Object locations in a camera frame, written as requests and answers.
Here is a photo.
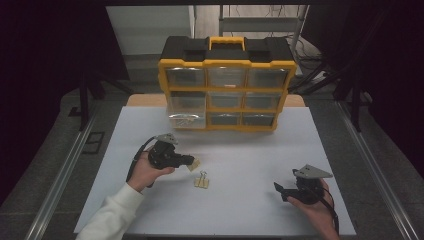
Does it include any grey metal shelf frame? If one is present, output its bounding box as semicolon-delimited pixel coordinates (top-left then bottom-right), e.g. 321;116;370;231
218;4;310;51

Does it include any yellow black storage organizer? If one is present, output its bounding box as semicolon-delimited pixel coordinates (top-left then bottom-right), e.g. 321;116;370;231
157;35;298;133

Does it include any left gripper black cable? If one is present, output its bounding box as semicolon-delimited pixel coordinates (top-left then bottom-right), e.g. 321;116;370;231
125;135;158;184

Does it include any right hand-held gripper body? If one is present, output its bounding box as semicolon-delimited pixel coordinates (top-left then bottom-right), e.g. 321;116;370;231
294;164;334;206

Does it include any set of clear drawers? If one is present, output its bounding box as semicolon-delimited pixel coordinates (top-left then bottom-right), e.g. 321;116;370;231
165;67;290;127

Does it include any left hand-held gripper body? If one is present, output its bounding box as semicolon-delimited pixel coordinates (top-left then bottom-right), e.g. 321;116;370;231
147;133;183;171

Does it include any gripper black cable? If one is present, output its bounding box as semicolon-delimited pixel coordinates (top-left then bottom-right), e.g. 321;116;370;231
125;135;158;184
318;186;340;234

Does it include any black stand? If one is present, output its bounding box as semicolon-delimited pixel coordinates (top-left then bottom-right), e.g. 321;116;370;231
288;59;368;133
78;66;134;132

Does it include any aluminium frame rail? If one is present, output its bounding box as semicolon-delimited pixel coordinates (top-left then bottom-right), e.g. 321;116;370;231
334;101;420;240
24;106;101;240

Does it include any white table mat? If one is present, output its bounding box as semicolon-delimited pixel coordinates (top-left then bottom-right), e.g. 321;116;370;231
73;105;357;236

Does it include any person's right hand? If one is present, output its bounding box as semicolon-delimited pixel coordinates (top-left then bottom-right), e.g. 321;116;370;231
287;179;335;234

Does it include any wooden table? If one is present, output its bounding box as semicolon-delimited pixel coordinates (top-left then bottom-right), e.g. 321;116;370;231
126;93;306;108

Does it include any clear plastic drawer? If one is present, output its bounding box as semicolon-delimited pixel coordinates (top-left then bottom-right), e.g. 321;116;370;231
167;91;208;131

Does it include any white panel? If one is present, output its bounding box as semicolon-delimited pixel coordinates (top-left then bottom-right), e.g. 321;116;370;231
105;4;196;56

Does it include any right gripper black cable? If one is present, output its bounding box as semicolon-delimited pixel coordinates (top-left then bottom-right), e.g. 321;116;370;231
318;186;340;234

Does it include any bundle of floor cables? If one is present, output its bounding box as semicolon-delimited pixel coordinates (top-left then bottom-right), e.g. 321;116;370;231
293;33;324;66

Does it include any person's left hand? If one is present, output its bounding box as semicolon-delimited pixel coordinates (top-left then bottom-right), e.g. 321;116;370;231
127;145;176;194

